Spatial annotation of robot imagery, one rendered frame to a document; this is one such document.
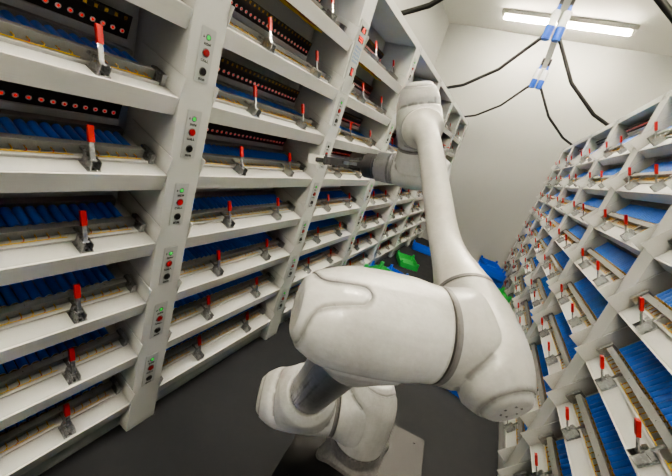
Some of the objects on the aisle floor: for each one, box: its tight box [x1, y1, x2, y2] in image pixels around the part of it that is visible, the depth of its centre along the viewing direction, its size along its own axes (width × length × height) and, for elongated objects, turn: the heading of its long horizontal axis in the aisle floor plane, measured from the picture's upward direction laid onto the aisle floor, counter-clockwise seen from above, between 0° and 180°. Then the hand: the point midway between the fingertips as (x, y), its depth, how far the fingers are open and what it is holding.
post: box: [260, 0, 383, 340], centre depth 151 cm, size 20×9×173 cm, turn 16°
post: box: [117, 0, 237, 432], centre depth 90 cm, size 20×9×173 cm, turn 16°
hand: (319, 159), depth 105 cm, fingers open, 3 cm apart
